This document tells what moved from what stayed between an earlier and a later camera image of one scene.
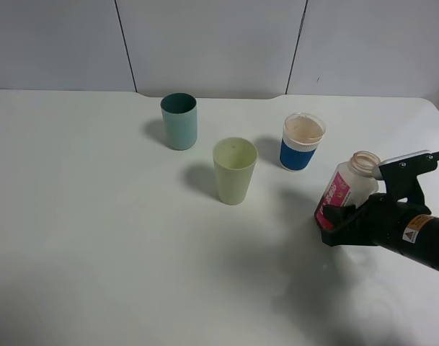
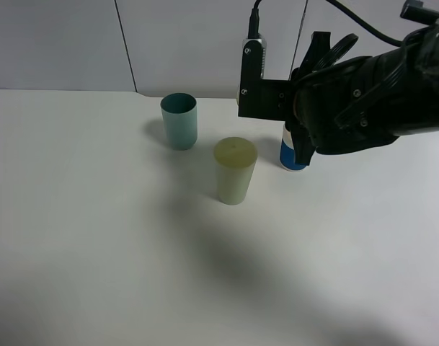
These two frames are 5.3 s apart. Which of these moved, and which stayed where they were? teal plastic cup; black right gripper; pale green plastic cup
Moved: black right gripper
Stayed: pale green plastic cup; teal plastic cup
